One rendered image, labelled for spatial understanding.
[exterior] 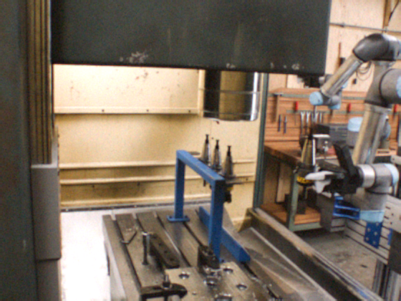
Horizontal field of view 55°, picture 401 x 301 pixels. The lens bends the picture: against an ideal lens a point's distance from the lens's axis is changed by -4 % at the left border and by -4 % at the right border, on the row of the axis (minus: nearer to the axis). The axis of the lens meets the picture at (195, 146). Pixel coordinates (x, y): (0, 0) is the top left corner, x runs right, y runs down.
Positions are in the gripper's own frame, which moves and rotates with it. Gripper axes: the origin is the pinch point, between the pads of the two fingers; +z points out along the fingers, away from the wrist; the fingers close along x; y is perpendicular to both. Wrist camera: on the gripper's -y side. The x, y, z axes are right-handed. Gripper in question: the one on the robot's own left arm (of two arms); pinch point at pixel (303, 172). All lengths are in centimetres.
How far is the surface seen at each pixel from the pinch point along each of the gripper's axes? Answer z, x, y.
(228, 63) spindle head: 32.0, -12.7, -29.2
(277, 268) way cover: -26, 47, 59
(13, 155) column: 74, -35, -14
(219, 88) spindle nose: 31.0, -6.2, -23.3
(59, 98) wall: 68, 100, -10
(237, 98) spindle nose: 27.0, -8.1, -21.2
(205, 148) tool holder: 11, 51, 4
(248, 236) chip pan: -34, 92, 64
